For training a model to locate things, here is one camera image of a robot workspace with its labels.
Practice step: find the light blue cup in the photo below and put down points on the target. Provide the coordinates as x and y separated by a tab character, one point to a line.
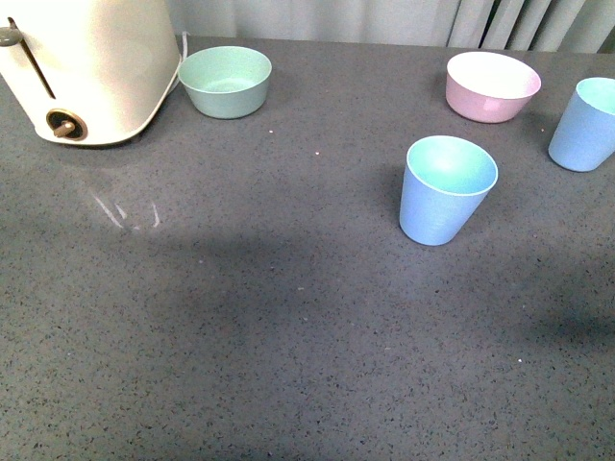
445	180
584	136

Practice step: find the mint green bowl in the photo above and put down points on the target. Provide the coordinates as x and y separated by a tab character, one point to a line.
226	82

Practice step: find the pink bowl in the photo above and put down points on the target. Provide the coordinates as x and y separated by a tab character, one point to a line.
488	87

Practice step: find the cream white toaster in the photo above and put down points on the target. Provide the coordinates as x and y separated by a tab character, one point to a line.
88	72

